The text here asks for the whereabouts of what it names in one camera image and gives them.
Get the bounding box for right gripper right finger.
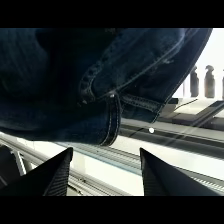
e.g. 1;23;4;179
139;147;220;197

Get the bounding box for blue jeans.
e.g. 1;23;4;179
0;27;214;147

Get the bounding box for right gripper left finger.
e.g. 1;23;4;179
0;146;74;197

